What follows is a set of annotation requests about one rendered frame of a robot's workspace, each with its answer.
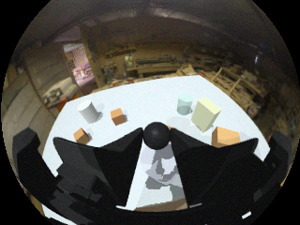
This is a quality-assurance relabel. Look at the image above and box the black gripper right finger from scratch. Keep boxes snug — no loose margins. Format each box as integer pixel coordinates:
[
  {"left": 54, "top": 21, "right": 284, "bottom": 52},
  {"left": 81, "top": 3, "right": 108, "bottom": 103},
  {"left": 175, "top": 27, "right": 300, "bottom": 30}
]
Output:
[{"left": 170, "top": 127, "right": 259, "bottom": 206}]

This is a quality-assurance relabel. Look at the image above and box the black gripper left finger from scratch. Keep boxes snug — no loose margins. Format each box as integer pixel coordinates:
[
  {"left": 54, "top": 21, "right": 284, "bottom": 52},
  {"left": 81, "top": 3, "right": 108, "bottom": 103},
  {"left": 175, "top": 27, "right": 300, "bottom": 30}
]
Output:
[{"left": 52, "top": 127, "right": 143, "bottom": 207}]

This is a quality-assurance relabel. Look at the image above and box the glass french press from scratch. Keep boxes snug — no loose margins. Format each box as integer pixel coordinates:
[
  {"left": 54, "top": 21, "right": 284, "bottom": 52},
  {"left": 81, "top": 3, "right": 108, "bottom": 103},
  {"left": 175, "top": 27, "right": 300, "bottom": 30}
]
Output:
[{"left": 140, "top": 121, "right": 179, "bottom": 185}]

